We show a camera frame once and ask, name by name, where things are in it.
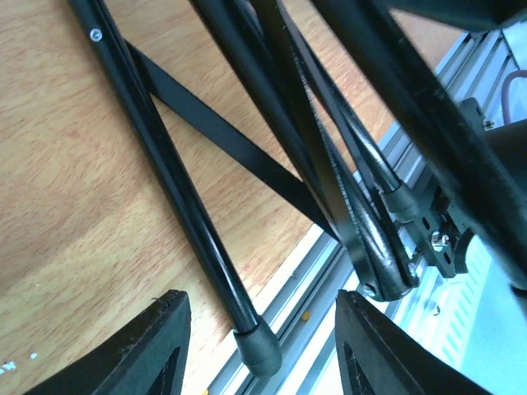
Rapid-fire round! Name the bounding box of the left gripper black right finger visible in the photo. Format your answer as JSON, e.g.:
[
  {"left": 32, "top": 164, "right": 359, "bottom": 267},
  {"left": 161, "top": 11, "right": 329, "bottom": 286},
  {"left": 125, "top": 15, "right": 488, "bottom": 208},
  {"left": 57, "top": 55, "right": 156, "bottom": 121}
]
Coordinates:
[{"left": 335, "top": 290, "right": 488, "bottom": 395}]

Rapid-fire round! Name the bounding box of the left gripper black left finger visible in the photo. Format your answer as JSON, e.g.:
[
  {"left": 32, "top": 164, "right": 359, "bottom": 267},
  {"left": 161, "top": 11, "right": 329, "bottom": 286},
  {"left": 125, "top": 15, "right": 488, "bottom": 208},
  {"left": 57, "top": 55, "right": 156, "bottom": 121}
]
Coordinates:
[{"left": 27, "top": 290, "right": 191, "bottom": 394}]

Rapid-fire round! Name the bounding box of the black music stand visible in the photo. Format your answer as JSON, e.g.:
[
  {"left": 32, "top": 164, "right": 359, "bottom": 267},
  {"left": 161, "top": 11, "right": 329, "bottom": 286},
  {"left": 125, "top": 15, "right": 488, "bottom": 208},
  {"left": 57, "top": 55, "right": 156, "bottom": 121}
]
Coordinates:
[{"left": 71, "top": 1, "right": 526, "bottom": 378}]

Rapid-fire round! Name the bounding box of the grey slotted cable duct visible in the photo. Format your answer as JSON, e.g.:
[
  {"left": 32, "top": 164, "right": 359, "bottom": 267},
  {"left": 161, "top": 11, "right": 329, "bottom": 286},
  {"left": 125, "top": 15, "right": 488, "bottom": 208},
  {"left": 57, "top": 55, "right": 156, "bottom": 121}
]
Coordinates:
[{"left": 392, "top": 236, "right": 495, "bottom": 372}]

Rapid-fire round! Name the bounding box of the aluminium rail base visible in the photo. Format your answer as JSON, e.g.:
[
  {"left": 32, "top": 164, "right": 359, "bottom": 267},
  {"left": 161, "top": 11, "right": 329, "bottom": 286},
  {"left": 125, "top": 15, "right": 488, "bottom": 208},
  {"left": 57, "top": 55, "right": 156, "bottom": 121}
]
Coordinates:
[{"left": 207, "top": 25, "right": 526, "bottom": 394}]

